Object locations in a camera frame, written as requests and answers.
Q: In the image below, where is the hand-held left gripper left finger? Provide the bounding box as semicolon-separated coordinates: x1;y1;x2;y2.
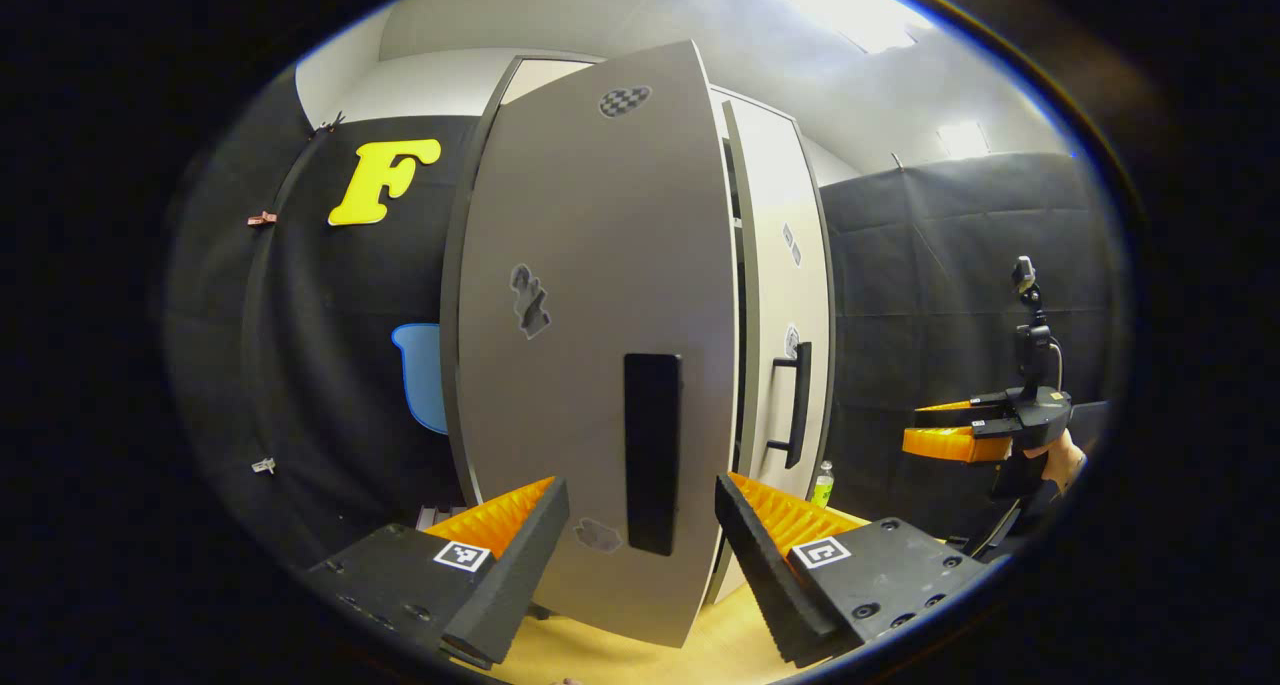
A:
305;477;571;668

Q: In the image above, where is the thin black door handle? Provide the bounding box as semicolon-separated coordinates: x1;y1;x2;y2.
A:
765;342;813;470

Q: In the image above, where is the wide black door handle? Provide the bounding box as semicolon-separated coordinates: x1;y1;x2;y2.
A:
624;353;684;557

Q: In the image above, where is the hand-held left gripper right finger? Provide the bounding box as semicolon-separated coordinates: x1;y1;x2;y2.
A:
714;472;1001;666

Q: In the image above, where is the large ceiling light panel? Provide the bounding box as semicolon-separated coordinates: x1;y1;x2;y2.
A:
725;0;936;54

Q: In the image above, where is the grey cabinet door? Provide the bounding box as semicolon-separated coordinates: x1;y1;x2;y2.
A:
455;40;741;651
720;100;836;606

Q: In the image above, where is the grey shoe cabinet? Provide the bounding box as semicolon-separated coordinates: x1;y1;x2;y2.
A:
440;40;839;651

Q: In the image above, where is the small ceiling light panel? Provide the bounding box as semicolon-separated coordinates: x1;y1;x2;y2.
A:
937;122;991;160

